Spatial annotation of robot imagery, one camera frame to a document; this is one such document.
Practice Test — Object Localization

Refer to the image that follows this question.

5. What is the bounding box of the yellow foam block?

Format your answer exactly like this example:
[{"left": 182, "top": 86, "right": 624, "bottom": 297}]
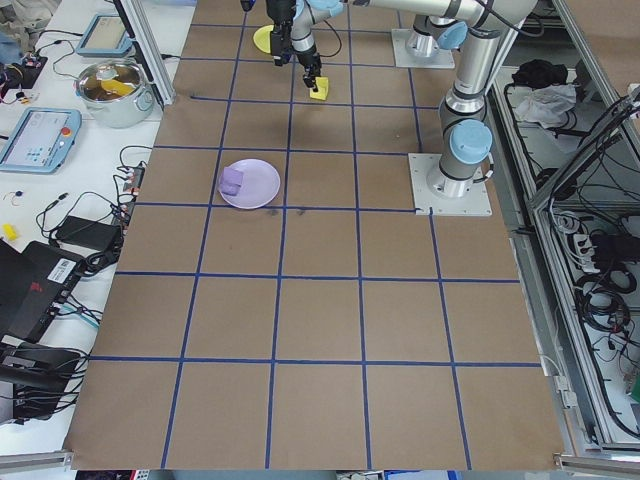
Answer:
[{"left": 309, "top": 75, "right": 332, "bottom": 104}]

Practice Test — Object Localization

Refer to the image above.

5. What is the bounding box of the purple foam block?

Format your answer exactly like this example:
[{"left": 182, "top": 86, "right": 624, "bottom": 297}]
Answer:
[{"left": 220, "top": 167, "right": 245, "bottom": 197}]

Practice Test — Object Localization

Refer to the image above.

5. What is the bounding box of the yellow plate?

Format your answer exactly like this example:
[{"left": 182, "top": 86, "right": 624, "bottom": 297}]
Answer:
[{"left": 252, "top": 23, "right": 276, "bottom": 53}]

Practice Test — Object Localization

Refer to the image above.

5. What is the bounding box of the purple plate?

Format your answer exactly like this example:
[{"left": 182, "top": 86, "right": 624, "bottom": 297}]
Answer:
[{"left": 218, "top": 158, "right": 281, "bottom": 210}]

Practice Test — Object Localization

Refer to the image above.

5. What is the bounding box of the glass pot lid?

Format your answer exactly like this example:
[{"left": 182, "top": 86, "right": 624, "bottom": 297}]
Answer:
[{"left": 76, "top": 59, "right": 147, "bottom": 103}]

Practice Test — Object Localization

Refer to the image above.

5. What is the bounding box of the steel cooking pot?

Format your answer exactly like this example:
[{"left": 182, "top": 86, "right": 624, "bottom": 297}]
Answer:
[{"left": 73, "top": 58, "right": 155, "bottom": 130}]

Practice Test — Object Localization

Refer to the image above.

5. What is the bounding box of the light blue teach pendant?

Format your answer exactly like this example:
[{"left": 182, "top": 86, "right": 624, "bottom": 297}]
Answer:
[
  {"left": 75, "top": 13, "right": 135, "bottom": 57},
  {"left": 0, "top": 107, "right": 83, "bottom": 175}
]

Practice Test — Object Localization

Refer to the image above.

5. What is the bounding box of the black hub with red plugs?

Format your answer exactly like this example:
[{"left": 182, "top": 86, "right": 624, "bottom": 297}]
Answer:
[{"left": 112, "top": 163, "right": 147, "bottom": 230}]

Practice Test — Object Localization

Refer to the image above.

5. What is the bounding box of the black crumpled cloth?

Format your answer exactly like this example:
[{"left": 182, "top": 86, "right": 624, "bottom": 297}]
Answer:
[{"left": 511, "top": 58, "right": 570, "bottom": 87}]

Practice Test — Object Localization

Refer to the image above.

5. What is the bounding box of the white crumpled cloth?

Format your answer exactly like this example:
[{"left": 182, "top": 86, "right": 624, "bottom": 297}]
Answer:
[{"left": 517, "top": 83, "right": 582, "bottom": 130}]

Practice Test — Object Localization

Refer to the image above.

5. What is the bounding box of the black mat with circuit boards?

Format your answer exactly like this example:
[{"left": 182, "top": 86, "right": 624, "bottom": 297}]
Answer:
[{"left": 0, "top": 53, "right": 50, "bottom": 102}]

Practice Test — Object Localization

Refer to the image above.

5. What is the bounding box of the seated person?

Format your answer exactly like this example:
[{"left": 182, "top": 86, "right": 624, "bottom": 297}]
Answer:
[{"left": 0, "top": 0, "right": 61, "bottom": 64}]

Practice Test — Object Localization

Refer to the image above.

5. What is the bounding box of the large black power brick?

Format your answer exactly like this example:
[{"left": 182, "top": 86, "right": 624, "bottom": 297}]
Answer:
[{"left": 52, "top": 215, "right": 124, "bottom": 250}]

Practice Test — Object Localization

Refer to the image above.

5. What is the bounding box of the white power strip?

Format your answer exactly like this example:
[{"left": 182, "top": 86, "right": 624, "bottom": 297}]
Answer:
[{"left": 569, "top": 233, "right": 600, "bottom": 274}]

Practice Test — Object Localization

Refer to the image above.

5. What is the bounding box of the black adapter box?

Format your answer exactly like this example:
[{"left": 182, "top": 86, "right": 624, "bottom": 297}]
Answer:
[{"left": 592, "top": 232, "right": 640, "bottom": 261}]

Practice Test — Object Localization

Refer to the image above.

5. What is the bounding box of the black computer with white label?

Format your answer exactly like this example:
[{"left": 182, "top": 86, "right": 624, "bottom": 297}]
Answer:
[{"left": 0, "top": 239, "right": 86, "bottom": 344}]

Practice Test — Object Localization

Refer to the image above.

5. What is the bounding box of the black electronic device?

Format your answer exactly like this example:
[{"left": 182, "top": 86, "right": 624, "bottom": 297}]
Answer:
[{"left": 0, "top": 343, "right": 85, "bottom": 425}]

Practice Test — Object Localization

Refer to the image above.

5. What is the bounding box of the silver aluminium profile bar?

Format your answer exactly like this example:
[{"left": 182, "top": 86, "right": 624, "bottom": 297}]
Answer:
[
  {"left": 552, "top": 451, "right": 640, "bottom": 476},
  {"left": 0, "top": 448, "right": 76, "bottom": 472}
]

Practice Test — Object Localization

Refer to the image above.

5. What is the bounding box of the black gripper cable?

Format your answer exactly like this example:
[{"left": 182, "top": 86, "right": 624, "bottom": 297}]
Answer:
[{"left": 314, "top": 14, "right": 346, "bottom": 61}]

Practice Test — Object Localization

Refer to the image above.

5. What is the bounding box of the white square base plate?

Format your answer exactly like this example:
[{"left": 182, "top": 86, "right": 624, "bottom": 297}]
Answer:
[
  {"left": 407, "top": 152, "right": 494, "bottom": 217},
  {"left": 391, "top": 27, "right": 456, "bottom": 70}
]

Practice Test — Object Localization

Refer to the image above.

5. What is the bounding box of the silver aluminium post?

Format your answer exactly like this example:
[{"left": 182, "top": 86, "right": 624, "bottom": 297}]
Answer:
[
  {"left": 113, "top": 0, "right": 176, "bottom": 105},
  {"left": 492, "top": 0, "right": 540, "bottom": 94}
]

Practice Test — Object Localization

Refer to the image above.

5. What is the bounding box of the V-shaped metal bar frame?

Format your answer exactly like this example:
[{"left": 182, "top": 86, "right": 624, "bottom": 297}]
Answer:
[{"left": 492, "top": 0, "right": 640, "bottom": 459}]

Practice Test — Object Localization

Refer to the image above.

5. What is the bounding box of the black cable coil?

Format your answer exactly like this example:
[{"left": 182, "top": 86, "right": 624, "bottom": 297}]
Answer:
[{"left": 574, "top": 282, "right": 634, "bottom": 334}]

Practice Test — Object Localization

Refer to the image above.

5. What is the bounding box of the grey metal bracket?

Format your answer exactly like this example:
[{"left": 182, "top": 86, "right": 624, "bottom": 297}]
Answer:
[{"left": 553, "top": 375, "right": 577, "bottom": 410}]

